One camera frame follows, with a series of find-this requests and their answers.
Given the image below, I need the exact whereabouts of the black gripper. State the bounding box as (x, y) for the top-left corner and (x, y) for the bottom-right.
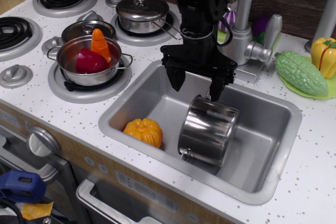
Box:
(160, 28), (237, 102)

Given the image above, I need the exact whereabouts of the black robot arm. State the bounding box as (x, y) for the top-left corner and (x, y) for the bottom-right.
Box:
(161, 0), (237, 102)

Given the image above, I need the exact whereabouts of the silver sink basin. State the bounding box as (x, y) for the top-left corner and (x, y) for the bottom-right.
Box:
(99, 61), (302, 205)

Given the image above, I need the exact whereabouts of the steel pot lid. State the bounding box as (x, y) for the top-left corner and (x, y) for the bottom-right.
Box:
(61, 20), (116, 43)

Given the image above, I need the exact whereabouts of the silver toy faucet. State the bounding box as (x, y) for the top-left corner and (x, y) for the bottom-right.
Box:
(220, 0), (282, 83)

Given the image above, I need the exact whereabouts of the purple white toy vegetable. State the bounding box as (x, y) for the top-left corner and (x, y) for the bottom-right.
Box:
(218, 10), (237, 31)

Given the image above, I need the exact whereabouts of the orange toy pumpkin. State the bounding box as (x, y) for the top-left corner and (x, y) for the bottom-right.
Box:
(123, 118), (163, 148)

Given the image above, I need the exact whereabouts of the purple toy eggplant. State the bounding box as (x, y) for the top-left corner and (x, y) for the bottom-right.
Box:
(251, 17), (270, 37)

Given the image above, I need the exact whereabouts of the lidded steel saucepan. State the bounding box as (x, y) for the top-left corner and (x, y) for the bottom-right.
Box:
(116, 0), (179, 39)

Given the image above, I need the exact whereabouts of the green toy bitter melon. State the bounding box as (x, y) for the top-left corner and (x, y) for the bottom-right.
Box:
(275, 51), (329, 95)

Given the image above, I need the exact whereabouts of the orange toy carrot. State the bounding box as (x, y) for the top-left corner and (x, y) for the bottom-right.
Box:
(91, 28), (111, 63)

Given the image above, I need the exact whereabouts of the red toy pepper piece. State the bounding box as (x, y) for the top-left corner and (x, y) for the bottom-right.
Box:
(76, 48), (110, 74)

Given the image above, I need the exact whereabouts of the silver stove knob centre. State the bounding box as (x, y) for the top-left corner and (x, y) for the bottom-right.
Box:
(77, 10), (104, 22)

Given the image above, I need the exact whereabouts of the yellow toy bell pepper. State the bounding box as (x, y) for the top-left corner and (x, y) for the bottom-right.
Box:
(311, 38), (335, 79)

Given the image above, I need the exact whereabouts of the light green plate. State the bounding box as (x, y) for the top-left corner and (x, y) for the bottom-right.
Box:
(279, 56), (336, 100)

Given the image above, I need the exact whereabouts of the silver stove knob middle left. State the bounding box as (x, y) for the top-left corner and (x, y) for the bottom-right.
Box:
(41, 36), (64, 57)

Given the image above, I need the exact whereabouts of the silver oven knob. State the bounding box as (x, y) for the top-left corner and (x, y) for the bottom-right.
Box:
(26, 126), (61, 157)

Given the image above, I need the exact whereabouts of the silver stove knob front left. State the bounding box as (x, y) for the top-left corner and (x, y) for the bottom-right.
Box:
(1, 65), (33, 89)

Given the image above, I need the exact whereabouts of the black coil burner far left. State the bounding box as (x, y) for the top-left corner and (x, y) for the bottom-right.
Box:
(1, 17), (33, 50)

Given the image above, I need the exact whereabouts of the blue clamp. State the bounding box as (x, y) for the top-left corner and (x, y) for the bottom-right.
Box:
(1, 169), (47, 203)

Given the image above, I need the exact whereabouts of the steel pot with handles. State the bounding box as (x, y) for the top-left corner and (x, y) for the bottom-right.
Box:
(54, 36), (133, 87)

